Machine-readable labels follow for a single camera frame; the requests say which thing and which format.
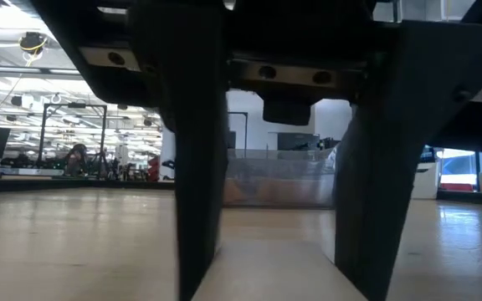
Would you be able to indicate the red strip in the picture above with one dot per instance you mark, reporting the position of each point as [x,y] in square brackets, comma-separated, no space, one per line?
[458,187]

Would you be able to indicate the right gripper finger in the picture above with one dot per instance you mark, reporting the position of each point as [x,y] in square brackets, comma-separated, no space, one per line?
[199,175]
[375,188]

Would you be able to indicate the white plastic bin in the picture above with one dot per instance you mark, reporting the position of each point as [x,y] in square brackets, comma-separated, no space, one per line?
[430,184]

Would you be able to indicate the person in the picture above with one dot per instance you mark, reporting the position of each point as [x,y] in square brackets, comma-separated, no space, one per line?
[76,161]

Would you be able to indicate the grey transparent plastic bin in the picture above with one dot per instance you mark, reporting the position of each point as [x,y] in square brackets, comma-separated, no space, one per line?
[278,171]

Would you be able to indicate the red object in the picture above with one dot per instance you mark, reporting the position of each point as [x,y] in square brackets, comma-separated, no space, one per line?
[154,169]

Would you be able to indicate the black ceiling camera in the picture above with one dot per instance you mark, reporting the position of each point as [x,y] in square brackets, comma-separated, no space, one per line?
[32,42]

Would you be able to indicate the black frame stand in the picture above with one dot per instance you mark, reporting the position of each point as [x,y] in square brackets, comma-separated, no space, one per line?
[104,138]
[247,134]

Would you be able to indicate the dark cabinet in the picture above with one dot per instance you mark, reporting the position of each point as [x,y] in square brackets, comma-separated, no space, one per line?
[297,141]

